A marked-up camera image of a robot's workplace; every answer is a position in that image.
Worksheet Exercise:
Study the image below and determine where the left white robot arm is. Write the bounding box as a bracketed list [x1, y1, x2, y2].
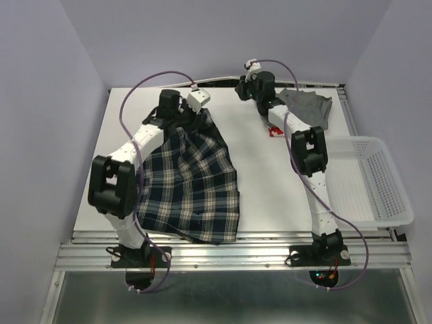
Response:
[88, 87, 211, 266]

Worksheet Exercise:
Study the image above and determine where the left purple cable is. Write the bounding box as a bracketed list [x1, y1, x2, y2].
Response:
[118, 70, 196, 294]

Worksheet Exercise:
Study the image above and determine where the navy plaid skirt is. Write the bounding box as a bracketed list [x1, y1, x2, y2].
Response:
[136, 109, 240, 244]

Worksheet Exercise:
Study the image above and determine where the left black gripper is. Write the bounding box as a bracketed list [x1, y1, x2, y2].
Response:
[171, 97, 204, 133]

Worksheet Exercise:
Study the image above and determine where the grey skirt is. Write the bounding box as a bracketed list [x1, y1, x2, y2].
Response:
[270, 88, 333, 130]

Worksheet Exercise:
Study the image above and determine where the white plastic basket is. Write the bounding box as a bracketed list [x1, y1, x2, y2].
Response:
[326, 136, 414, 229]

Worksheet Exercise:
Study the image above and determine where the aluminium frame rail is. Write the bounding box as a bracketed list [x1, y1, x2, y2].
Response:
[55, 230, 412, 271]

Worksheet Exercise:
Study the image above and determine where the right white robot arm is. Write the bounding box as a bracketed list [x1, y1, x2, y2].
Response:
[235, 69, 344, 263]

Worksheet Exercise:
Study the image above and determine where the purple cable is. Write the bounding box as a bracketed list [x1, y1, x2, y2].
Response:
[118, 70, 196, 294]
[244, 59, 369, 291]

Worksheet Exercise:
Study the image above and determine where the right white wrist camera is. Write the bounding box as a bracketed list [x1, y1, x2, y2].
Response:
[244, 59, 262, 82]

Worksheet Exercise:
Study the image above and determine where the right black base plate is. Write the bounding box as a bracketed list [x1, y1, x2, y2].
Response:
[285, 244, 352, 268]

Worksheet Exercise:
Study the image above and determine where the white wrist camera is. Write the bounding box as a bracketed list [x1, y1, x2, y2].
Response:
[186, 88, 211, 114]
[244, 59, 262, 82]

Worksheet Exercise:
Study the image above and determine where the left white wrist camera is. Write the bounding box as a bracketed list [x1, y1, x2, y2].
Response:
[186, 88, 211, 114]

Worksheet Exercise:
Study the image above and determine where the red poppy floral skirt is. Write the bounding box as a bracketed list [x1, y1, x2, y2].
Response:
[268, 127, 284, 138]

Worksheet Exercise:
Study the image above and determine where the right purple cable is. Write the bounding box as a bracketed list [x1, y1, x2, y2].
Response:
[244, 59, 369, 291]

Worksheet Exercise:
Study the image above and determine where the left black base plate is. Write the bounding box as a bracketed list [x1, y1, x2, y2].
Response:
[105, 244, 171, 269]

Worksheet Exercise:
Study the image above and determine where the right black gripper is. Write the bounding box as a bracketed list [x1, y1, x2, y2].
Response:
[232, 72, 261, 102]

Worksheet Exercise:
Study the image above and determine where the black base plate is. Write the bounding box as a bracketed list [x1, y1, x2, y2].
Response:
[285, 244, 352, 268]
[105, 244, 171, 269]

